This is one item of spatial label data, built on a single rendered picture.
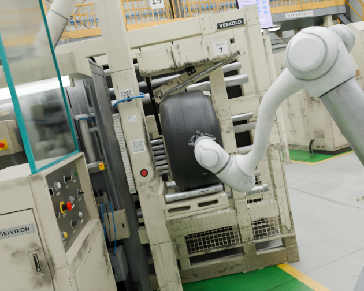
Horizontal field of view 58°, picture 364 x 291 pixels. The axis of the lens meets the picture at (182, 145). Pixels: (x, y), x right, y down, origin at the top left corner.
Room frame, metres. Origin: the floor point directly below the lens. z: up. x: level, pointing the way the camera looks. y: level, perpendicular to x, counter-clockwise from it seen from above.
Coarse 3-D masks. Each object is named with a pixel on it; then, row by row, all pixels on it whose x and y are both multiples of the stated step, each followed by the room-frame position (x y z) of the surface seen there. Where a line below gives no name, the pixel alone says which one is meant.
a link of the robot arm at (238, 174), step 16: (288, 80) 1.08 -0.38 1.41; (272, 96) 1.12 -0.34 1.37; (288, 96) 1.12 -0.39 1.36; (272, 112) 1.15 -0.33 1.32; (256, 128) 1.21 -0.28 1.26; (256, 144) 1.23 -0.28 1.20; (240, 160) 1.28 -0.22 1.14; (256, 160) 1.25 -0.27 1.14; (224, 176) 1.29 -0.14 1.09; (240, 176) 1.27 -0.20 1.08
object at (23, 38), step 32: (0, 0) 1.26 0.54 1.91; (32, 0) 1.61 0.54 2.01; (0, 32) 1.18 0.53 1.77; (32, 32) 1.50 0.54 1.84; (32, 64) 1.41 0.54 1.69; (32, 96) 1.33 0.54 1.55; (64, 96) 1.71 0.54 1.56; (32, 128) 1.25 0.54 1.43; (64, 128) 1.60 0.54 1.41; (32, 160) 1.17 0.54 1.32
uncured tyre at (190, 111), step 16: (176, 96) 1.86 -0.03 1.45; (192, 96) 1.82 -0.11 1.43; (208, 96) 1.86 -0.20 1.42; (160, 112) 1.82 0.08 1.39; (176, 112) 1.74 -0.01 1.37; (192, 112) 1.73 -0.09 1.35; (208, 112) 1.73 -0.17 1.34; (176, 128) 1.69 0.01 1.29; (192, 128) 1.69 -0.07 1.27; (208, 128) 1.68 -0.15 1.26; (176, 144) 1.68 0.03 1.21; (176, 160) 1.69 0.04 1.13; (192, 160) 1.68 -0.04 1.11; (176, 176) 1.74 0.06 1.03; (192, 176) 1.72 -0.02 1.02; (208, 176) 1.74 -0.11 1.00
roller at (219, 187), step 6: (204, 186) 1.82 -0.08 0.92; (210, 186) 1.81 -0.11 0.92; (216, 186) 1.80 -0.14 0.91; (222, 186) 1.80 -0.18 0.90; (174, 192) 1.82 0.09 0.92; (180, 192) 1.81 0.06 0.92; (186, 192) 1.81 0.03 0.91; (192, 192) 1.80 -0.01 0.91; (198, 192) 1.80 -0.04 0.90; (204, 192) 1.80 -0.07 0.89; (210, 192) 1.81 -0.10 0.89; (168, 198) 1.80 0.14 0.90; (174, 198) 1.80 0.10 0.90; (180, 198) 1.80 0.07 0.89
